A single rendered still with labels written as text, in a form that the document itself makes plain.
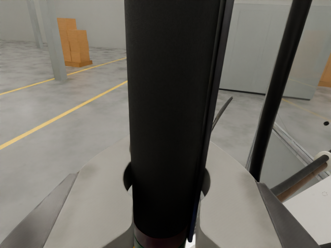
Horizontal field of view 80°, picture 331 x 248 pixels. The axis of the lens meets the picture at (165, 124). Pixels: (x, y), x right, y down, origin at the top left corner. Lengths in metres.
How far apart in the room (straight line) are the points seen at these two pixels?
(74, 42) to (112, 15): 6.08
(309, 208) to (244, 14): 5.18
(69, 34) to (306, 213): 8.22
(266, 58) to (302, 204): 5.19
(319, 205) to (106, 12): 14.03
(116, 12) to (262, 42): 9.97
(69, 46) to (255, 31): 6.17
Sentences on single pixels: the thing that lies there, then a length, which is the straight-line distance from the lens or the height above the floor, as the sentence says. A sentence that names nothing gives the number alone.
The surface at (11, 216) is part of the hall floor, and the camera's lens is 2.34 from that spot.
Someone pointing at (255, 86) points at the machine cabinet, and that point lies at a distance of 5.76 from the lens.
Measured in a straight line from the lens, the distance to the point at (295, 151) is 1.28.
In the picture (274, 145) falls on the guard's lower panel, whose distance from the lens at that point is 1.47.
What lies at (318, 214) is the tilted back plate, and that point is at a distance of 0.54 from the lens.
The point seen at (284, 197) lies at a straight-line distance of 0.29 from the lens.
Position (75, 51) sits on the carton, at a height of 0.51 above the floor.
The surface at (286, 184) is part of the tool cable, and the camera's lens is 0.29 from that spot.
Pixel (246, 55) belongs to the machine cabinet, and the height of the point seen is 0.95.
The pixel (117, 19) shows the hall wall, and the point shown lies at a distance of 13.85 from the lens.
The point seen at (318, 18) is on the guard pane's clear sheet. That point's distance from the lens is 1.33.
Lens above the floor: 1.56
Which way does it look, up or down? 27 degrees down
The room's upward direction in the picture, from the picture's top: 3 degrees clockwise
